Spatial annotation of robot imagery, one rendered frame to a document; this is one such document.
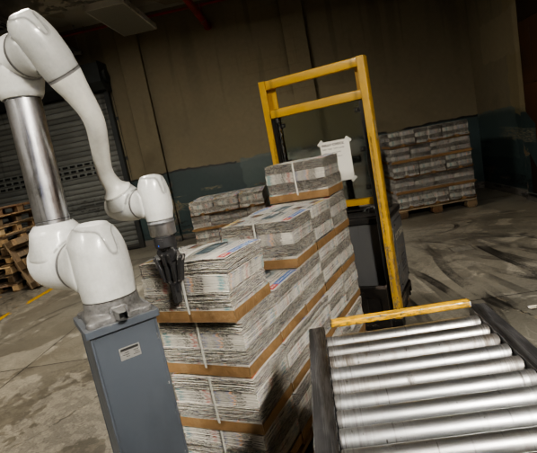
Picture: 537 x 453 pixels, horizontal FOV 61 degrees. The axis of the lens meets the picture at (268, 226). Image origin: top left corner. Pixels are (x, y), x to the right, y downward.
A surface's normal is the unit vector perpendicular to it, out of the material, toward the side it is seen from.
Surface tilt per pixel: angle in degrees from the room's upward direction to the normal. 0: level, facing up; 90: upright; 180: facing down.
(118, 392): 90
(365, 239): 90
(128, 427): 90
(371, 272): 90
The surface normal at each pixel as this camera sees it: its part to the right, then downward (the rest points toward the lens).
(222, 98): -0.07, 0.18
